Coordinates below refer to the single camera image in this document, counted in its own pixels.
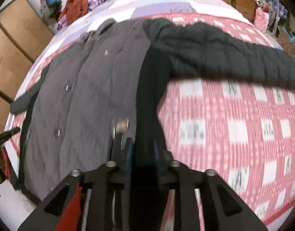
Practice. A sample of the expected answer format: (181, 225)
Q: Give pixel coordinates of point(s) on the pile of colourful clothes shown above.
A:
(277, 12)

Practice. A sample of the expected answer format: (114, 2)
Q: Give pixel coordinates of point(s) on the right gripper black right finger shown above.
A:
(202, 200)

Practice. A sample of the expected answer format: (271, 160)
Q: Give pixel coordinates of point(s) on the wooden wardrobe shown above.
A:
(23, 37)

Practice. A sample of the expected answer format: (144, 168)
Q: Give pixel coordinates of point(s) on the red white checked blanket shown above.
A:
(229, 129)

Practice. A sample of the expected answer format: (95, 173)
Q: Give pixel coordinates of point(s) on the rust red knitted garment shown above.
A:
(73, 10)

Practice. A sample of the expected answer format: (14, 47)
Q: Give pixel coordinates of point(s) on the wooden bedside cabinet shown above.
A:
(246, 7)

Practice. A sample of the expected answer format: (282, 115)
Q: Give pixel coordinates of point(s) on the purple pink patchwork bedsheet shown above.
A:
(181, 12)

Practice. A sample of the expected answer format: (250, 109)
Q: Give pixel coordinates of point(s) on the pink plush item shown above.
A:
(261, 20)

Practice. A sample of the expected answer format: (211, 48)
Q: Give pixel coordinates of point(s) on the grey quilted coat black sleeves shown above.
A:
(108, 81)

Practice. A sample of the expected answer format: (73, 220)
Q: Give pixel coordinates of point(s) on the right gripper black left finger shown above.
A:
(83, 200)

